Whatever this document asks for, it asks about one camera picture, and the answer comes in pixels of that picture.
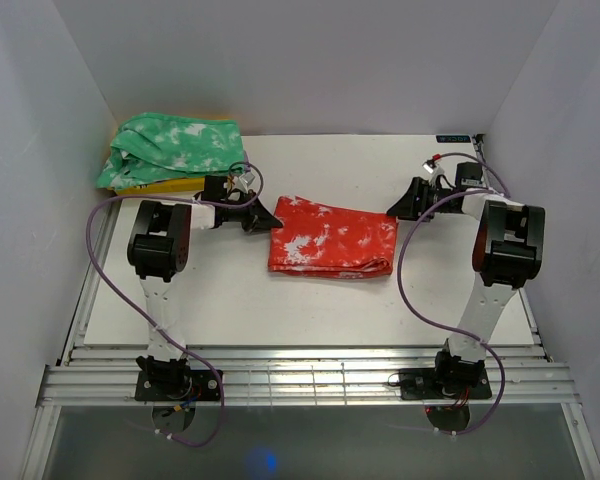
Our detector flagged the dark table label sticker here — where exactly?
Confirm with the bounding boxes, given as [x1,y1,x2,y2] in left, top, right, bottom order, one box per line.
[436,135,472,144]

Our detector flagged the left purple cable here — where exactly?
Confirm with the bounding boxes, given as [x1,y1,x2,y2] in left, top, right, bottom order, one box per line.
[87,160,266,448]

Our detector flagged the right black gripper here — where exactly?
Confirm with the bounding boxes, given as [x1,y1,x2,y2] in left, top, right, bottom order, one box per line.
[386,177,457,223]

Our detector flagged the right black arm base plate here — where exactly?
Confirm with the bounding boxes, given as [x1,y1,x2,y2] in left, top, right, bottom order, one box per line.
[398,368,492,400]

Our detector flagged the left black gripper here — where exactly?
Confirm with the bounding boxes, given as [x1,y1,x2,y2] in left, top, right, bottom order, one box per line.
[220,190,281,234]

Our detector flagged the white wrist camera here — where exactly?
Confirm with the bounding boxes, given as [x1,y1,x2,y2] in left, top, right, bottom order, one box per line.
[422,155,445,185]
[231,171,256,193]

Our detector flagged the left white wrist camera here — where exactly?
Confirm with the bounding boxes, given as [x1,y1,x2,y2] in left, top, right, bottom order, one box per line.
[231,171,256,193]

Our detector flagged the purple cable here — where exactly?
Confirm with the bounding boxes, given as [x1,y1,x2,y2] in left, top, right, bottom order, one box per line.
[87,160,266,448]
[384,152,512,437]

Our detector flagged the red tie-dye trousers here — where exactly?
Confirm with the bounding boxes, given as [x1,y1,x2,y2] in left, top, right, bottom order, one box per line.
[268,196,398,280]

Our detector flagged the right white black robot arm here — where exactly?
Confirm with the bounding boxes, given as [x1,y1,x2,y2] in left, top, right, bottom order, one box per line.
[387,155,546,400]

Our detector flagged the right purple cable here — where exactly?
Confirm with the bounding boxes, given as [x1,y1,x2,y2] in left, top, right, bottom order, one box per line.
[384,152,512,437]

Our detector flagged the purple folded garment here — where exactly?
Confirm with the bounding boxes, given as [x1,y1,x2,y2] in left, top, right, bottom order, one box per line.
[243,151,252,173]

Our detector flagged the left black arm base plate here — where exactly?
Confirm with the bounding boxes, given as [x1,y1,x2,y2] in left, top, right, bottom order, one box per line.
[133,369,220,402]

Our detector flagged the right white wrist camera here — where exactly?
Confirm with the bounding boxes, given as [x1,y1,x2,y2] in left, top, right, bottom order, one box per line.
[422,155,445,185]

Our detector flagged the yellow folded trousers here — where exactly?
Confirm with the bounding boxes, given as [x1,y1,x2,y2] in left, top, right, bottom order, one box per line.
[110,115,234,198]

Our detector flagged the green tie-dye trousers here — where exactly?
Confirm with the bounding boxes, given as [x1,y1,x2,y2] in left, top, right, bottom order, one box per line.
[95,113,246,190]

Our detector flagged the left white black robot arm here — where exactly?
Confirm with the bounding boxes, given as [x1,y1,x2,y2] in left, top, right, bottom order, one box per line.
[127,171,282,400]

